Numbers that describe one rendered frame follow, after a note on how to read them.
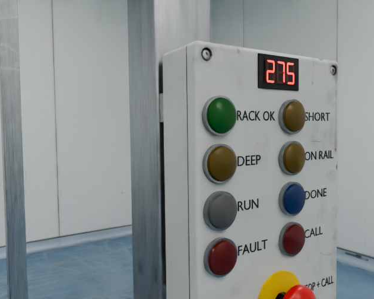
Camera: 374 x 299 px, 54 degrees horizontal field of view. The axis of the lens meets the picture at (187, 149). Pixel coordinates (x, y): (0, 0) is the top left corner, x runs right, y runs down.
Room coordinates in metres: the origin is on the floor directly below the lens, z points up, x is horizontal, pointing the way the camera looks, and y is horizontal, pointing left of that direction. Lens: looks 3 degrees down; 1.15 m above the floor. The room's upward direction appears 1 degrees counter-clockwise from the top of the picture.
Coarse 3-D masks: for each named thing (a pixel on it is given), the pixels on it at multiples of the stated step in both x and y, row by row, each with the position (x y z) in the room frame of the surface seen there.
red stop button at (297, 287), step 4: (292, 288) 0.29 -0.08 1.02; (296, 288) 0.29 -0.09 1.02; (300, 288) 0.29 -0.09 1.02; (304, 288) 0.29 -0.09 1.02; (308, 288) 0.30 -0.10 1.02; (288, 292) 0.29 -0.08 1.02; (292, 292) 0.29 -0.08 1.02; (296, 292) 0.29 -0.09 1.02; (300, 292) 0.29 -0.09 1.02; (304, 292) 0.29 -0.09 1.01; (308, 292) 0.29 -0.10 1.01; (312, 292) 0.30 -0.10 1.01; (280, 296) 0.31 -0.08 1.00; (284, 296) 0.29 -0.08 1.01; (288, 296) 0.29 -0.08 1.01; (292, 296) 0.28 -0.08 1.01; (296, 296) 0.28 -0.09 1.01; (300, 296) 0.29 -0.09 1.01; (304, 296) 0.29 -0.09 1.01; (308, 296) 0.29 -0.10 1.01; (312, 296) 0.29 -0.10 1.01
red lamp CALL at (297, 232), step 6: (288, 228) 0.31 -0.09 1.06; (294, 228) 0.31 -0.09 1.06; (300, 228) 0.32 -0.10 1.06; (288, 234) 0.31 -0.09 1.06; (294, 234) 0.31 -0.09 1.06; (300, 234) 0.32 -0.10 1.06; (288, 240) 0.31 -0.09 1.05; (294, 240) 0.31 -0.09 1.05; (300, 240) 0.32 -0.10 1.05; (288, 246) 0.31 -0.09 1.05; (294, 246) 0.31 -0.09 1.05; (300, 246) 0.32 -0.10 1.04; (288, 252) 0.31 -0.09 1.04; (294, 252) 0.31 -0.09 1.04
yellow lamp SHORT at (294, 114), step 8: (288, 104) 0.31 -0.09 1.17; (296, 104) 0.31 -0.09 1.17; (288, 112) 0.31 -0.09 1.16; (296, 112) 0.31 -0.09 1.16; (304, 112) 0.32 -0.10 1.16; (288, 120) 0.31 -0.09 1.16; (296, 120) 0.31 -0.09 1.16; (304, 120) 0.32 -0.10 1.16; (288, 128) 0.31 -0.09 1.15; (296, 128) 0.31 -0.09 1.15
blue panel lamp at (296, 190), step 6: (294, 186) 0.31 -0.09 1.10; (300, 186) 0.32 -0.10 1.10; (288, 192) 0.31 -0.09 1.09; (294, 192) 0.31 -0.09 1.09; (300, 192) 0.32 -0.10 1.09; (288, 198) 0.31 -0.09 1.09; (294, 198) 0.31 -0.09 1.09; (300, 198) 0.32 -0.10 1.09; (288, 204) 0.31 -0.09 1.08; (294, 204) 0.31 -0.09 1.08; (300, 204) 0.32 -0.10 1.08; (288, 210) 0.31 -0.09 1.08; (294, 210) 0.31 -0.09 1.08; (300, 210) 0.32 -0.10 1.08
